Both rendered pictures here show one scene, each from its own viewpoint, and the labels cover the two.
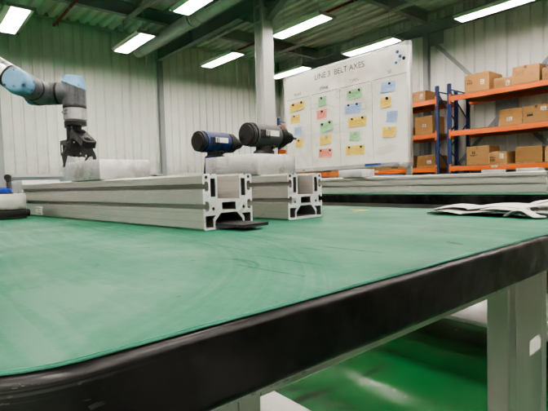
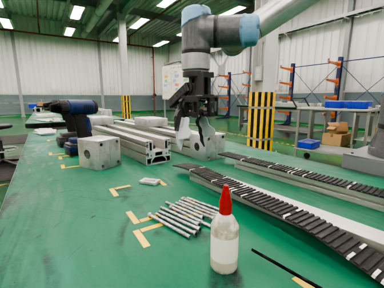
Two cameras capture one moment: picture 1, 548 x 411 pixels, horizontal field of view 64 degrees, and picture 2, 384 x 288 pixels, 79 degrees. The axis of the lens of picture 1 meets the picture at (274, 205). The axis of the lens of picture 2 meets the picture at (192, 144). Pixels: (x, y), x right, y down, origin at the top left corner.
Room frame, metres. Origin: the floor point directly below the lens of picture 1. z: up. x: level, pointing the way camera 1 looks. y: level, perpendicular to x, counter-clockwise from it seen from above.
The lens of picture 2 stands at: (2.14, 0.75, 1.01)
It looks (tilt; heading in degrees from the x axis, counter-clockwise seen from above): 11 degrees down; 188
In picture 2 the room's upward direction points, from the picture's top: straight up
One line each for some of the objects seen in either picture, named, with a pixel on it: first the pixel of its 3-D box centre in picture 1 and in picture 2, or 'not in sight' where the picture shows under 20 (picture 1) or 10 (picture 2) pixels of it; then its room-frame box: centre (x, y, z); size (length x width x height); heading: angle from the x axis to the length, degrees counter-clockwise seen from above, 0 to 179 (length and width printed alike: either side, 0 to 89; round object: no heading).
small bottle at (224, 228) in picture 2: not in sight; (224, 226); (1.86, 0.75, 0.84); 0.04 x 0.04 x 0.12
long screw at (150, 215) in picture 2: not in sight; (167, 224); (1.77, 0.65, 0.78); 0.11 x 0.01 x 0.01; 56
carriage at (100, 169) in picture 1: (108, 177); (150, 124); (0.96, 0.36, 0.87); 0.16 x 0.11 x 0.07; 47
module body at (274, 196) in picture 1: (181, 196); (116, 136); (1.10, 0.23, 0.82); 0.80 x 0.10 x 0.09; 47
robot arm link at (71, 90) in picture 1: (72, 92); (197, 31); (1.50, 0.67, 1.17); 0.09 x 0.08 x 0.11; 91
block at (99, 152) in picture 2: not in sight; (102, 151); (1.41, 0.33, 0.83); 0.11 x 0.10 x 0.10; 159
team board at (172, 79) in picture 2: not in sight; (182, 98); (-4.70, -0.51, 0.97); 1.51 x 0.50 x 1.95; 60
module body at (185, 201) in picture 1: (108, 199); (151, 133); (0.96, 0.36, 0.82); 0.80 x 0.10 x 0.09; 47
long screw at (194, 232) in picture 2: not in sight; (174, 223); (1.76, 0.66, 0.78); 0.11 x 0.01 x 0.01; 55
